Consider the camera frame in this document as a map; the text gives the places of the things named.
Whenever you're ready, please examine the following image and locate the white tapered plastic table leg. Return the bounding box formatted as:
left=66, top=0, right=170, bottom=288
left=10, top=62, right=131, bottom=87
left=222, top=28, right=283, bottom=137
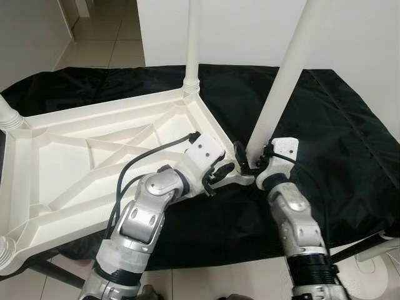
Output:
left=0, top=94, right=29, bottom=132
left=0, top=236, right=14, bottom=276
left=246, top=0, right=329, bottom=169
left=184, top=0, right=202, bottom=94

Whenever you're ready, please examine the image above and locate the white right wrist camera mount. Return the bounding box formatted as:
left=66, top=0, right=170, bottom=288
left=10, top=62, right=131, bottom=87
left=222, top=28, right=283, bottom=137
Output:
left=256, top=137, right=299, bottom=179

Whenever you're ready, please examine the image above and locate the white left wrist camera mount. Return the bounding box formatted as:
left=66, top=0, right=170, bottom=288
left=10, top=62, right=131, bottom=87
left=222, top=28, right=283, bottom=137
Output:
left=183, top=132, right=226, bottom=188

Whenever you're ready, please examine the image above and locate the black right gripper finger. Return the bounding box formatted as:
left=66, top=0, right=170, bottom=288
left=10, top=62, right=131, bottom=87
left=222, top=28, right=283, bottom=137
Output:
left=234, top=142, right=251, bottom=173

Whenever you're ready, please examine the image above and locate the grey robot left foot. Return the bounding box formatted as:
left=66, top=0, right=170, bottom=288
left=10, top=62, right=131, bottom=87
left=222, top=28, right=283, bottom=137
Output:
left=141, top=284, right=158, bottom=300

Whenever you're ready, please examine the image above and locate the black metal frame bar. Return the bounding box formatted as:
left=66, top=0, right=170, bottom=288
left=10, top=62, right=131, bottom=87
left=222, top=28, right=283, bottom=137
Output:
left=331, top=231, right=388, bottom=263
left=28, top=259, right=85, bottom=288

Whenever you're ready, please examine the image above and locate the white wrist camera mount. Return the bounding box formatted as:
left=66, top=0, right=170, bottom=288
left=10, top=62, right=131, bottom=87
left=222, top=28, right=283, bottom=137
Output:
left=183, top=132, right=226, bottom=188
left=256, top=137, right=299, bottom=179

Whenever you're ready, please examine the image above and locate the black table cloth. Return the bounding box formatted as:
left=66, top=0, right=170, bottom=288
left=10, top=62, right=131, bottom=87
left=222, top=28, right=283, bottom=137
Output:
left=0, top=64, right=400, bottom=269

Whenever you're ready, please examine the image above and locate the white plastic ribbed table top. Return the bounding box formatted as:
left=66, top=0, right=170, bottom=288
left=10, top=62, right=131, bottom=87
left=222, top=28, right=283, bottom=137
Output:
left=0, top=86, right=254, bottom=276

